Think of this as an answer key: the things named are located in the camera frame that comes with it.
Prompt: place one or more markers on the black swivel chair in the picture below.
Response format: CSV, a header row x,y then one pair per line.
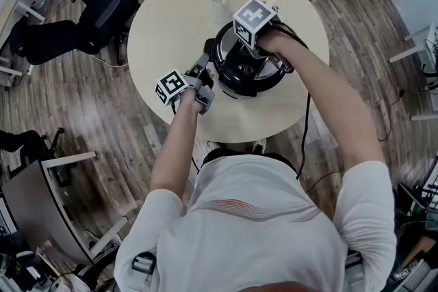
x,y
27,147

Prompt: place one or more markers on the person's right hand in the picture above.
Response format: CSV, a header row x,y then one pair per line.
x,y
273,42

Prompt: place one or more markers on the cluttered equipment rack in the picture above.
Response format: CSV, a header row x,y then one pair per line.
x,y
419,222

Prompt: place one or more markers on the brown curved desk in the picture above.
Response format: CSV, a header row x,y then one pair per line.
x,y
44,208

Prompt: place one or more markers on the person's left forearm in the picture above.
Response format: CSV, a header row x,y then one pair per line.
x,y
172,147

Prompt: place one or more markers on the person's shoe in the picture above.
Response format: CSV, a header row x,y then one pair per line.
x,y
260,146
212,146

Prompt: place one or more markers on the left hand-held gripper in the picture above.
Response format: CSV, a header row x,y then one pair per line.
x,y
171,87

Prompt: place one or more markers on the black pressure cooker lid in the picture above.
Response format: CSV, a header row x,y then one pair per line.
x,y
227,51

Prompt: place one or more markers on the person's left shoe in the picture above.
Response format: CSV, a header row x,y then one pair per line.
x,y
212,146

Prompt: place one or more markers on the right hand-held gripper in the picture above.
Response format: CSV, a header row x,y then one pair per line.
x,y
251,22

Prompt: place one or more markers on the person's right shoe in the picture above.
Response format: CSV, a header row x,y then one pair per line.
x,y
260,146

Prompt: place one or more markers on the black pressure cooker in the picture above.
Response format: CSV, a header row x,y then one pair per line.
x,y
253,90

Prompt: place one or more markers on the person's right forearm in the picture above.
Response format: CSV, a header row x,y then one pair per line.
x,y
328,102

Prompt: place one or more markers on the black office chair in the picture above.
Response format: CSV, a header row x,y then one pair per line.
x,y
92,20

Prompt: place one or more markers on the person's white shirt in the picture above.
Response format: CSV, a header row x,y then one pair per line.
x,y
253,232

